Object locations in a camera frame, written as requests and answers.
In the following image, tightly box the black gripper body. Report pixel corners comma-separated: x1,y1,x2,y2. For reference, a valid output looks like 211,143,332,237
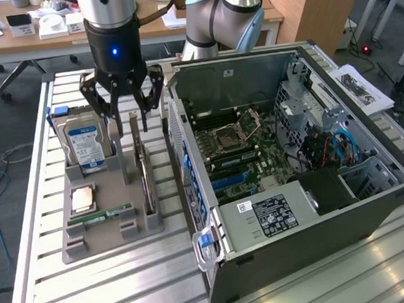
83,13,150,98

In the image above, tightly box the graphics card with metal bracket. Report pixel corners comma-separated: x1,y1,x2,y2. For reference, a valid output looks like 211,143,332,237
129,110,158,217

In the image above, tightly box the small white box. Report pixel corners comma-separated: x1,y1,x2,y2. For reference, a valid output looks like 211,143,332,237
64,12,87,35

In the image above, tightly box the hard disk with blue label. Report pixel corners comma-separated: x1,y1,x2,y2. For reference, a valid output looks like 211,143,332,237
54,111,116,171

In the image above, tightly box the white paper stack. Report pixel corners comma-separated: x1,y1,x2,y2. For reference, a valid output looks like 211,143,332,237
159,1,188,30

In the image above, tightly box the white tape roll box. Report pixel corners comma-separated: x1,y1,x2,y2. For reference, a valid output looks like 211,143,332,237
37,13,70,41

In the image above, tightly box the black rolling chair base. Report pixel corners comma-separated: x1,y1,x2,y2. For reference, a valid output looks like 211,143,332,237
0,55,81,102

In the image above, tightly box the wooden desk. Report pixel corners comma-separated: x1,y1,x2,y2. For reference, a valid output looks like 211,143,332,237
0,0,288,66

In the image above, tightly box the CPU socket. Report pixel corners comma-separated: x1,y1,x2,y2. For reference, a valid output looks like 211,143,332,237
210,122,250,155

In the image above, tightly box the white box with black top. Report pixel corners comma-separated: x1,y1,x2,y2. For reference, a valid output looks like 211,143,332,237
5,13,36,38

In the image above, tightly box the metal socket cover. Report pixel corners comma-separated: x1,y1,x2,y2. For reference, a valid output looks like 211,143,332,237
235,106,261,146

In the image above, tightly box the CPU with metal lid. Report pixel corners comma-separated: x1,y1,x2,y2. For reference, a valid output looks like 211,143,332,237
68,186,98,214

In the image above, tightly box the green RAM stick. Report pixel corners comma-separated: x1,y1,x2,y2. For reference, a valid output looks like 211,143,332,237
66,203,135,227
208,149,261,171

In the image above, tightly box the grey parts rack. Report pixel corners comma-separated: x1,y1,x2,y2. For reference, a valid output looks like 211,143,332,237
53,119,167,265

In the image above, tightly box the blue expansion slot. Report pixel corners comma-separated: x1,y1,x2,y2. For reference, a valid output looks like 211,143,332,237
210,170,250,190

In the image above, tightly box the green motherboard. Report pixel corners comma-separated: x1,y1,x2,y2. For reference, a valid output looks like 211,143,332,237
184,93,300,208

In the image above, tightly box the metal disk bay cage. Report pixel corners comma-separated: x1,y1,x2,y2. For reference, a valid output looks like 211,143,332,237
271,53,355,174

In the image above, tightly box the blue case latch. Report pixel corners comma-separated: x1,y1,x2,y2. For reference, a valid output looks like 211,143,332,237
196,234,213,253

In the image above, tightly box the wooden cabinet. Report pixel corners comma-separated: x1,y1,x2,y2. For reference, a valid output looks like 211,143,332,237
260,0,371,59

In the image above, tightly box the printed paper booklet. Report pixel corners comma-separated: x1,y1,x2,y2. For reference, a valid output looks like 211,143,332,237
309,61,396,120

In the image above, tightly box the open black PC case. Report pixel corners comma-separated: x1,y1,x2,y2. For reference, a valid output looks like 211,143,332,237
156,35,404,303

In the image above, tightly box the blue disk carrier frame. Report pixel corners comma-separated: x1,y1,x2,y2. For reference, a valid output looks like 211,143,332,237
45,101,100,135

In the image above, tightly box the white floor cable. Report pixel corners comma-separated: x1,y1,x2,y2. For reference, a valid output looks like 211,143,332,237
0,142,35,165

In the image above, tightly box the thin red wire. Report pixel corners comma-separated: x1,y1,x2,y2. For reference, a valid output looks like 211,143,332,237
320,133,339,165

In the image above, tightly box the blue data wire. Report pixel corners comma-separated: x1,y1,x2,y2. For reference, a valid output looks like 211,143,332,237
333,126,363,165

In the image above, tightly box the white table frame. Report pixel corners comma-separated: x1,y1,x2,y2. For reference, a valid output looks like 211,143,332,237
350,0,404,68

